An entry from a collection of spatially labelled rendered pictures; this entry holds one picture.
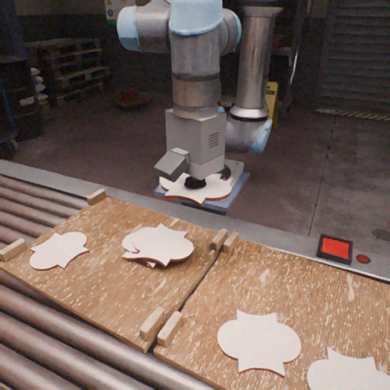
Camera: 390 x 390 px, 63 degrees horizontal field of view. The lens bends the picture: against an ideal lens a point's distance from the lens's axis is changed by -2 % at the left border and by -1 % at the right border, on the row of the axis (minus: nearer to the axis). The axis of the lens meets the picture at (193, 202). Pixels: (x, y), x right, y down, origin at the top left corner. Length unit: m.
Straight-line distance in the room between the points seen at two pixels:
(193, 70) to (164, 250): 0.38
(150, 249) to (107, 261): 0.11
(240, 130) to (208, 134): 0.47
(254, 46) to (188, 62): 0.47
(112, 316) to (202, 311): 0.17
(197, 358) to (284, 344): 0.15
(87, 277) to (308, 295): 0.45
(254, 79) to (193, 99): 0.47
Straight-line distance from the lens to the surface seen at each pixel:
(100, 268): 0.74
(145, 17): 0.65
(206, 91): 0.51
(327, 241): 0.85
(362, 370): 0.62
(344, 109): 5.28
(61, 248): 0.80
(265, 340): 0.60
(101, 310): 0.66
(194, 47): 0.50
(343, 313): 0.69
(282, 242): 0.84
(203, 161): 0.54
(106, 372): 0.60
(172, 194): 0.58
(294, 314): 0.65
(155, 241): 0.73
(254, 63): 0.96
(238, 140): 1.00
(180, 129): 0.55
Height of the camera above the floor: 1.43
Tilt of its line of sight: 32 degrees down
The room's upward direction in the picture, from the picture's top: straight up
